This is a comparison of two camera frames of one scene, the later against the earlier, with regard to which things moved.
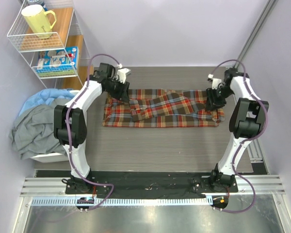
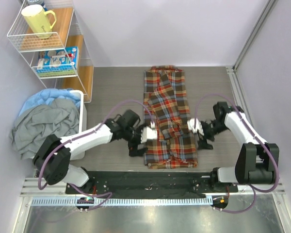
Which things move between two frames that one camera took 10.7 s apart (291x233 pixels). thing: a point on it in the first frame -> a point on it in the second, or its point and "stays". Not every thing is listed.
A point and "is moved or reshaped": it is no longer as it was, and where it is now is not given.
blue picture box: (60, 62) stays
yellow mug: (36, 16) stays
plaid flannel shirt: (161, 108) is moved or reshaped
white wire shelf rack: (62, 61) stays
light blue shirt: (45, 96) stays
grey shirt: (32, 131) stays
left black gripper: (123, 94) -> (133, 149)
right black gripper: (211, 103) -> (202, 142)
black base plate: (151, 185) stays
